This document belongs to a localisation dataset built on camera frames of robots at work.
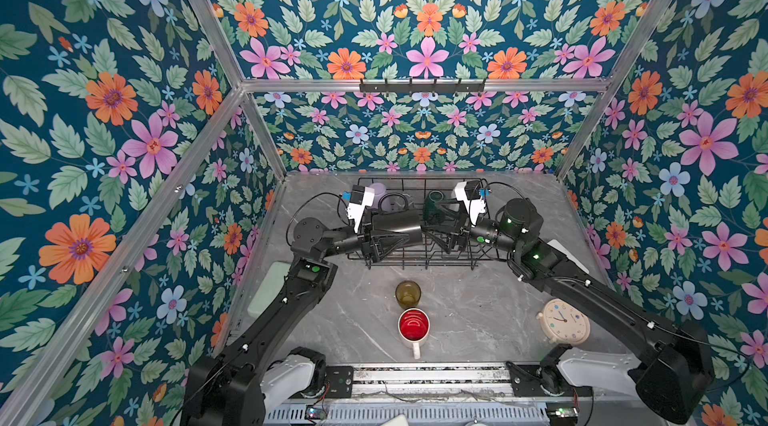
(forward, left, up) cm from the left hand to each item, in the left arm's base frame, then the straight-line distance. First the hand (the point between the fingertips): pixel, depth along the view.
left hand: (406, 230), depth 60 cm
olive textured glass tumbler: (+1, -1, -36) cm, 36 cm away
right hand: (+6, -6, -3) cm, 9 cm away
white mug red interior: (-9, -2, -36) cm, 37 cm away
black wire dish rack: (+24, -9, -34) cm, 42 cm away
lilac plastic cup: (+30, +7, -22) cm, 38 cm away
